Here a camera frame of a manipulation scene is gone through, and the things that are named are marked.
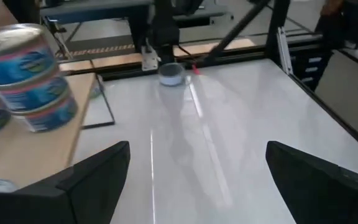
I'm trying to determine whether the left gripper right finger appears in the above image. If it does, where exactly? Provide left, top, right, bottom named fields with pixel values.
left=265, top=141, right=358, bottom=224

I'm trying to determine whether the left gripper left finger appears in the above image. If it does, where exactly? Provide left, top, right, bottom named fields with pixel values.
left=0, top=141, right=131, bottom=224

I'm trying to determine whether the dark drawer cabinet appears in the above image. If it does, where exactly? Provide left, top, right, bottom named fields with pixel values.
left=290, top=49, right=334, bottom=91

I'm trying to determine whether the yellow black hazard tape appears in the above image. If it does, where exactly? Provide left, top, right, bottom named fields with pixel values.
left=56, top=43, right=136, bottom=59

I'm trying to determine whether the grey desk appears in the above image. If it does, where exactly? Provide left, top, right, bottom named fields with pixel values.
left=39, top=0, right=229, bottom=29

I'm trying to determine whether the wooden shelf black frame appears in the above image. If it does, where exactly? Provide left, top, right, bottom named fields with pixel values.
left=0, top=72, right=116, bottom=194

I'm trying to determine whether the black diagonal frame strut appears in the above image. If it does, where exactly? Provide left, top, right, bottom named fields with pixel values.
left=204, top=0, right=269, bottom=62

